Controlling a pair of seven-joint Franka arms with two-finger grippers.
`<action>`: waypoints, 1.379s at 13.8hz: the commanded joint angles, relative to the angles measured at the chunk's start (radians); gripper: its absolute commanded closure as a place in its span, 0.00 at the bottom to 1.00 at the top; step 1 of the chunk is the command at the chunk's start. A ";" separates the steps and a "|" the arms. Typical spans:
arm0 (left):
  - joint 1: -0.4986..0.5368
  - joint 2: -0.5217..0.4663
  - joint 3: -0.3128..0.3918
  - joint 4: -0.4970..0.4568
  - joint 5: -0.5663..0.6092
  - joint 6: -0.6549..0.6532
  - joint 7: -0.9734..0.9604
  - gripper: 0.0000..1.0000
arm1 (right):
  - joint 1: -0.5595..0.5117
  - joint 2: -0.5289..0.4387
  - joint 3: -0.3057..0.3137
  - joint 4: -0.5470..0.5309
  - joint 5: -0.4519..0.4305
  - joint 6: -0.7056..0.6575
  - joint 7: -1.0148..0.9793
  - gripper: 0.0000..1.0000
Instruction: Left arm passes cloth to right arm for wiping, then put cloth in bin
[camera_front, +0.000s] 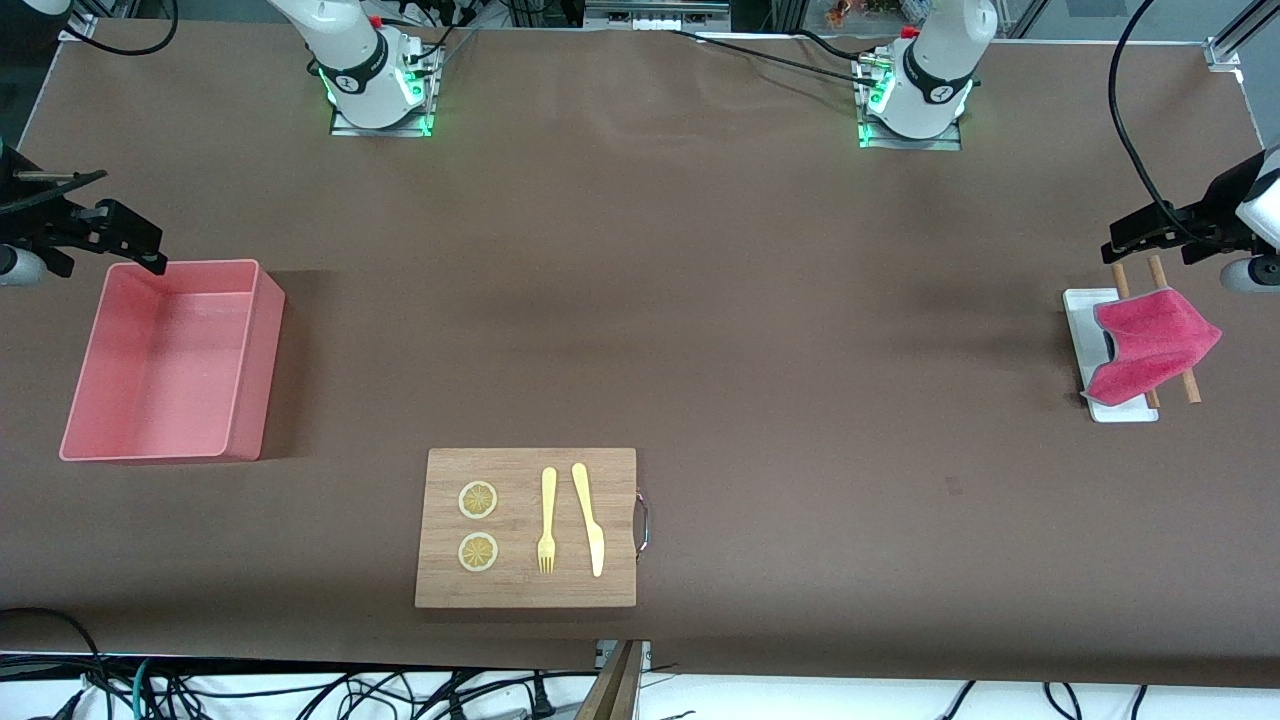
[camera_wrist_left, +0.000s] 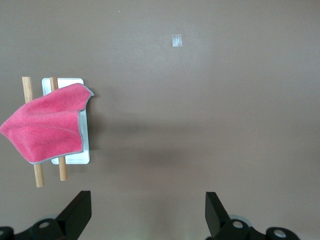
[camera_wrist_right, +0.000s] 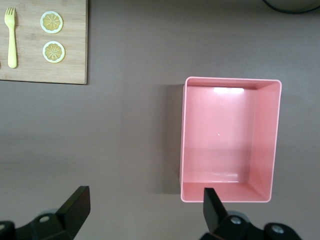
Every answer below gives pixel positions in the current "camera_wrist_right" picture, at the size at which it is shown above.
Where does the pink plastic bin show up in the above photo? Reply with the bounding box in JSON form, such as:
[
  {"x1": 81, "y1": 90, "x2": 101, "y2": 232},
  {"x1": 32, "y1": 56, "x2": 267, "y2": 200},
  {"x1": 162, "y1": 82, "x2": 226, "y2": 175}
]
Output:
[{"x1": 180, "y1": 76, "x2": 283, "y2": 204}]

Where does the wooden cutting board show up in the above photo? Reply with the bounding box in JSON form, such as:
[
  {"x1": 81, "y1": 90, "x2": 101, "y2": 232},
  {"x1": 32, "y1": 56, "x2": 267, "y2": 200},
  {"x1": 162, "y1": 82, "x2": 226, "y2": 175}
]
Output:
[{"x1": 0, "y1": 0, "x2": 89, "y2": 85}]

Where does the yellow plastic fork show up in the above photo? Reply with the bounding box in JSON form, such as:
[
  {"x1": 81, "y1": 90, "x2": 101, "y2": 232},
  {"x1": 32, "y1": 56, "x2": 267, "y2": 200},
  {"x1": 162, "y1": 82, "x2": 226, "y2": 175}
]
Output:
[{"x1": 4, "y1": 6, "x2": 18, "y2": 69}]

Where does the lemon slice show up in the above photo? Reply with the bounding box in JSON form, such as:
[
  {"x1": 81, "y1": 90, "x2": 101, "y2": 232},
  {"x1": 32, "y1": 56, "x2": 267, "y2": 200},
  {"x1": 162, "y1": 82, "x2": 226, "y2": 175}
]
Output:
[
  {"x1": 42, "y1": 40, "x2": 66, "y2": 64},
  {"x1": 39, "y1": 10, "x2": 64, "y2": 35}
]

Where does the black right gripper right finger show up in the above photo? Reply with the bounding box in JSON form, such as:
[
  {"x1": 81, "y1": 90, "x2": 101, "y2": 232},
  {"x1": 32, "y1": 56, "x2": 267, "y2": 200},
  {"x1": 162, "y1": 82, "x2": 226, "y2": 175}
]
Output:
[{"x1": 199, "y1": 187, "x2": 305, "y2": 240}]

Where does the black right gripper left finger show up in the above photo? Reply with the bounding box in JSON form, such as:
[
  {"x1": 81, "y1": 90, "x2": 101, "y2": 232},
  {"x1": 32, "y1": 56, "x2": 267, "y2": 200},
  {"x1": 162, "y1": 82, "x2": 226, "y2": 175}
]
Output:
[{"x1": 0, "y1": 185, "x2": 91, "y2": 240}]

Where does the black looped floor cable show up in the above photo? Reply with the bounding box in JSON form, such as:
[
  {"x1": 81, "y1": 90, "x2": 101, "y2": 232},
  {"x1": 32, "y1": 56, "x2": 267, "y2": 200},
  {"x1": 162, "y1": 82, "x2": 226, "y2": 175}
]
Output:
[{"x1": 261, "y1": 0, "x2": 320, "y2": 15}]

